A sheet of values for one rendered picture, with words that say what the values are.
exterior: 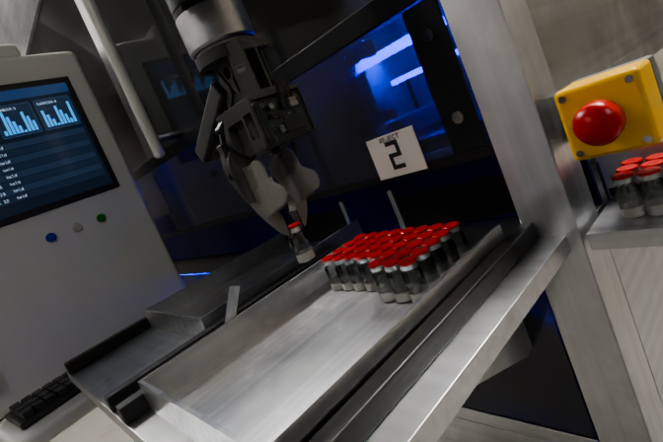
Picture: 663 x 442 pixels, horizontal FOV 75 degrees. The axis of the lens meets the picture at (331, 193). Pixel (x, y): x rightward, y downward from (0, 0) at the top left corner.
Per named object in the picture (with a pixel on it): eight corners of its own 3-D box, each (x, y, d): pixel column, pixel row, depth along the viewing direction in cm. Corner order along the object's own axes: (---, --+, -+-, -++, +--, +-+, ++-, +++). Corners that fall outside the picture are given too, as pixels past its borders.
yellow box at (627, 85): (594, 142, 48) (573, 80, 47) (675, 123, 42) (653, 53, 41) (572, 164, 43) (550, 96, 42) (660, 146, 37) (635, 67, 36)
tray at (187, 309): (287, 246, 101) (281, 232, 101) (364, 236, 82) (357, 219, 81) (151, 327, 79) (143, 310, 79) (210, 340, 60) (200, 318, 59)
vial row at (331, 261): (340, 283, 60) (328, 254, 60) (447, 283, 47) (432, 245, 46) (330, 291, 59) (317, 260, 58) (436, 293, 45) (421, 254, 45)
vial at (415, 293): (419, 293, 47) (405, 256, 46) (436, 294, 45) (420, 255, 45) (408, 304, 46) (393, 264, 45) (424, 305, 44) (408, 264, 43)
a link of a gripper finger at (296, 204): (326, 222, 48) (288, 147, 46) (296, 228, 52) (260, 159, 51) (343, 209, 50) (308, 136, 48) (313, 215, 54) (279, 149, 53)
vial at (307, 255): (308, 256, 53) (295, 224, 52) (320, 255, 51) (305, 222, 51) (295, 264, 51) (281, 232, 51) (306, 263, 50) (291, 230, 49)
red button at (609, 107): (588, 141, 42) (575, 103, 42) (636, 130, 39) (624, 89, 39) (576, 153, 40) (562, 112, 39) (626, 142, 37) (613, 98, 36)
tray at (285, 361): (354, 261, 68) (346, 242, 68) (510, 253, 48) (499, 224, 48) (151, 409, 46) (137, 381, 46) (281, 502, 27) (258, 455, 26)
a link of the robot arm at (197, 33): (165, 34, 47) (228, 25, 52) (183, 73, 47) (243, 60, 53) (191, -2, 41) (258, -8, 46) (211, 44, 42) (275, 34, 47)
